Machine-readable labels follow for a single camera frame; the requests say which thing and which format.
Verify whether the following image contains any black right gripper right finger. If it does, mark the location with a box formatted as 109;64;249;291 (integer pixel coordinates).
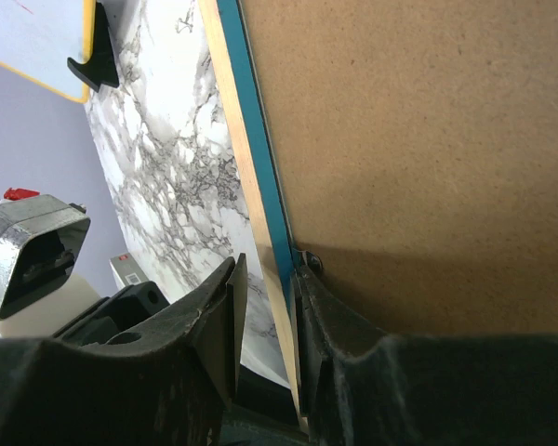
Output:
291;267;558;445

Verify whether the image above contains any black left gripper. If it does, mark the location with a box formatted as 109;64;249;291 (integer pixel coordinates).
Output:
53;282;169;347

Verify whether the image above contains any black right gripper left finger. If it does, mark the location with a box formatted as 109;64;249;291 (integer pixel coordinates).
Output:
0;256;247;445

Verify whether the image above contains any brown frame backing board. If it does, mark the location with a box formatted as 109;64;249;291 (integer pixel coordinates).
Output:
242;1;558;335

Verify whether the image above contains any wooden picture frame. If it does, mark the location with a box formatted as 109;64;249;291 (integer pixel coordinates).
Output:
199;1;309;432

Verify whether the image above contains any small white cardboard box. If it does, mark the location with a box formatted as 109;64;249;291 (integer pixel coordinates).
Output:
110;253;149;290

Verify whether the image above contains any yellow framed whiteboard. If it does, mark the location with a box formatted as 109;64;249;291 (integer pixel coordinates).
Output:
0;0;97;103

